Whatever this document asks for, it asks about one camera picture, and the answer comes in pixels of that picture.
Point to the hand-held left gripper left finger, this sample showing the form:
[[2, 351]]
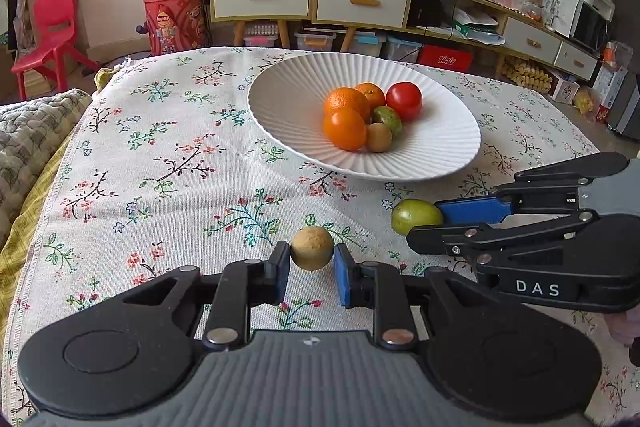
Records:
[[277, 272]]

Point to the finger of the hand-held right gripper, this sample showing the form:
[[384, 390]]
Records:
[[440, 239], [475, 212]]

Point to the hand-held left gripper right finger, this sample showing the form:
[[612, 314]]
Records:
[[342, 277]]

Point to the green jujube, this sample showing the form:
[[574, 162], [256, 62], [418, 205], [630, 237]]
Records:
[[389, 121], [415, 217]]

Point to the small brown fruit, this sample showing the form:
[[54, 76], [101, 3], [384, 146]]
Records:
[[311, 248], [378, 138]]

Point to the red tomato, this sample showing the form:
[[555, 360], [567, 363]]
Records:
[[404, 101]]

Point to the orange tomato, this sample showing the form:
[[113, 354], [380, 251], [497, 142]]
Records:
[[345, 129]]

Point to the orange mandarin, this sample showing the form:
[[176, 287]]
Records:
[[371, 93], [345, 101]]

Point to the white ribbed plate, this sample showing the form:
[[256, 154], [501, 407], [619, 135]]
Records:
[[290, 107]]

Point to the yellow bead rack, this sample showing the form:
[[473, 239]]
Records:
[[525, 76]]

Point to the floral tablecloth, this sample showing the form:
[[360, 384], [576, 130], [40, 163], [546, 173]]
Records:
[[175, 167]]

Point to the red cardboard box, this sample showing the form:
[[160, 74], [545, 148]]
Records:
[[445, 58]]

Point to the clear plastic storage box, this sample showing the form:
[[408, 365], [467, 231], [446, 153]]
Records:
[[315, 41], [404, 51]]

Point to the stack of papers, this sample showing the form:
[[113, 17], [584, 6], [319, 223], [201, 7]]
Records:
[[475, 29]]

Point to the blue lid storage box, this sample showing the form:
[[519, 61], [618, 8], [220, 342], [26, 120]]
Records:
[[365, 45]]

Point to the black box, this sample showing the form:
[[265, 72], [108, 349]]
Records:
[[425, 9]]

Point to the small black oven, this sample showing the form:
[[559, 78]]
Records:
[[590, 27]]

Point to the white printed carton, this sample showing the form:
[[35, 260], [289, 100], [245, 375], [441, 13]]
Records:
[[560, 9]]

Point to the clear storage box pink contents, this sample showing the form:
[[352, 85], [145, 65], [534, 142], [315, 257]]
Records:
[[260, 36]]

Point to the yellow checked sheet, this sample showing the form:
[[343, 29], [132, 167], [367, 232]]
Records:
[[30, 232]]

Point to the red bucket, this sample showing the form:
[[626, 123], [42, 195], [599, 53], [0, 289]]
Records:
[[175, 22]]

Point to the grey quilted blanket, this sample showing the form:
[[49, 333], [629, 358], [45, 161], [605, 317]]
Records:
[[35, 142]]

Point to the red plastic chair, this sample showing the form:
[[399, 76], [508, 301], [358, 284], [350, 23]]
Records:
[[55, 7]]

